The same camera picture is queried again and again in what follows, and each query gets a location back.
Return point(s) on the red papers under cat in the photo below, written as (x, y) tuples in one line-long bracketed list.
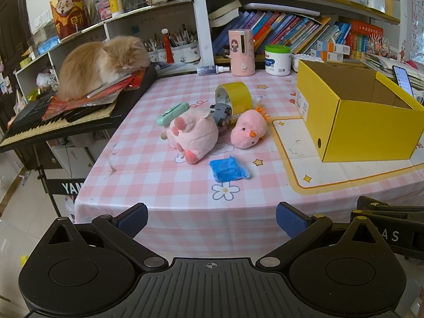
[(103, 96)]

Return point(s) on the smartphone with lit screen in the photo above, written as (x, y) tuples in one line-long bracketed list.
[(402, 78)]

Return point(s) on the white pen holder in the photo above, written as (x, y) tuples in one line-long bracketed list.
[(188, 53)]

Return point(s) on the yellow cardboard box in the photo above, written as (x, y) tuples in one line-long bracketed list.
[(356, 114)]

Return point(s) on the white bottle yellow label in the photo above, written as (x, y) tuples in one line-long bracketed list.
[(116, 8)]

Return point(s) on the pink pig plush toy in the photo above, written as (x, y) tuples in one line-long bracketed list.
[(194, 133)]

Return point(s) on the row of leaning books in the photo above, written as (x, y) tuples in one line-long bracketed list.
[(300, 33)]

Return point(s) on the stack of papers and magazines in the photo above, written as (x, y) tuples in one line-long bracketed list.
[(385, 66)]

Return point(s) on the god of wealth figure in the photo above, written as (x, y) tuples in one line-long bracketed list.
[(69, 16)]

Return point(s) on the pink cylindrical humidifier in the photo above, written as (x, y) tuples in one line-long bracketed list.
[(241, 46)]

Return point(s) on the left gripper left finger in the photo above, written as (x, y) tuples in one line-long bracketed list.
[(118, 234)]

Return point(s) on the pink checkered tablecloth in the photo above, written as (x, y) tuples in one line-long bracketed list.
[(191, 214)]

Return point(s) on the mint green small device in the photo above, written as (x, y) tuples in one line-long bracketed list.
[(169, 115)]

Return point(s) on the blue plastic packet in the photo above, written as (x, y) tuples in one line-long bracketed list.
[(228, 170)]

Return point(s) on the orange fluffy cat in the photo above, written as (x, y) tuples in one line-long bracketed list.
[(95, 64)]

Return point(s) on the yellow tape roll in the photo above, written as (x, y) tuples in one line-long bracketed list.
[(236, 95)]

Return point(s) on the white jar green lid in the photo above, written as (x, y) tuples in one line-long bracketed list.
[(277, 60)]

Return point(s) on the red bottle figurine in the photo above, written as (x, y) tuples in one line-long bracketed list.
[(167, 46)]

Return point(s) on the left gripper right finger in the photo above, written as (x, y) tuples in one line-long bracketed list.
[(304, 233)]

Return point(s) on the pink chick plush toy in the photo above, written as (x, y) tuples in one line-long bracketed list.
[(250, 127)]

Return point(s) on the black electronic keyboard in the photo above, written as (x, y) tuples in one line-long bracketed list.
[(29, 128)]

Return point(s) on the small spray bottle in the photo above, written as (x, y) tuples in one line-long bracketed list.
[(212, 70)]

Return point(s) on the white orange medicine box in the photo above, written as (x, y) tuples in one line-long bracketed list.
[(333, 47)]

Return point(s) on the grey blue toy robot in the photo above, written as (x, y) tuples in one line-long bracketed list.
[(221, 114)]

